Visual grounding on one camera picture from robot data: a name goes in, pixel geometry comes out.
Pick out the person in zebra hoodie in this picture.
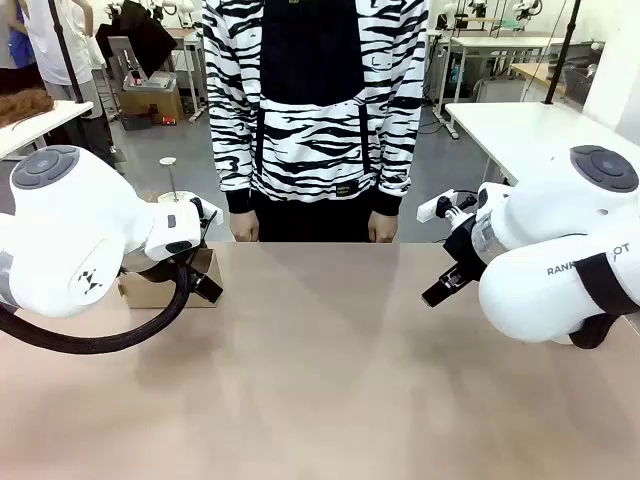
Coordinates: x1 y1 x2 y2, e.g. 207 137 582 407
202 0 431 244

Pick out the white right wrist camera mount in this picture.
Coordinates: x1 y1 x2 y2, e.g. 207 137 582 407
417 188 477 224

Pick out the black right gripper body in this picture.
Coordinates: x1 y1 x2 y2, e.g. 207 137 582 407
442 218 485 290

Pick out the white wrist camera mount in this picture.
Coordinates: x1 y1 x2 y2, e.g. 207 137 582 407
188 197 224 227
417 188 477 224

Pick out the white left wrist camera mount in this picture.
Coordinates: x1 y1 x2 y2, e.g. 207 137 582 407
188 197 224 227

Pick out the person's right hand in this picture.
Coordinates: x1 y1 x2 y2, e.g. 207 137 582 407
230 212 261 243

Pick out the white round stand with rod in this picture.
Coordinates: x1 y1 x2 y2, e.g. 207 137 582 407
157 156 197 204

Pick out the person's left hand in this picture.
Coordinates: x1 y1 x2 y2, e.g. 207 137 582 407
368 212 400 244

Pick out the black cloth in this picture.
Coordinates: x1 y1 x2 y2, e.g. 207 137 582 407
94 0 179 80

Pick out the large white table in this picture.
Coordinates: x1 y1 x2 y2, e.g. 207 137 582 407
443 101 640 190

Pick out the brown cardboard cup carrier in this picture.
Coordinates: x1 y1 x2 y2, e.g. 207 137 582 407
117 248 225 310

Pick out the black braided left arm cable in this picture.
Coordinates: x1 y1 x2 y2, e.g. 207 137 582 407
0 259 201 356

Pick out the white table with fur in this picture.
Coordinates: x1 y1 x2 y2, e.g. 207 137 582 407
0 99 95 162

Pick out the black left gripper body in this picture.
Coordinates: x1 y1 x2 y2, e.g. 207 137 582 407
123 249 201 281

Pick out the brown furry material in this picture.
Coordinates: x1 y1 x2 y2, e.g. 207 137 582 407
0 91 55 129

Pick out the person in white shirt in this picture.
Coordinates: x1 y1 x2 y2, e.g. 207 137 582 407
23 0 97 87

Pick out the brown cardboard box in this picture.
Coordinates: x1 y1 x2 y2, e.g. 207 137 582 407
119 71 185 124

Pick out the black stand pole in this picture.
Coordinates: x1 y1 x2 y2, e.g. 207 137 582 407
543 0 584 106
47 0 87 105

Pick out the white lab table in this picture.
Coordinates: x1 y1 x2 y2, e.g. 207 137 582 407
448 33 552 107

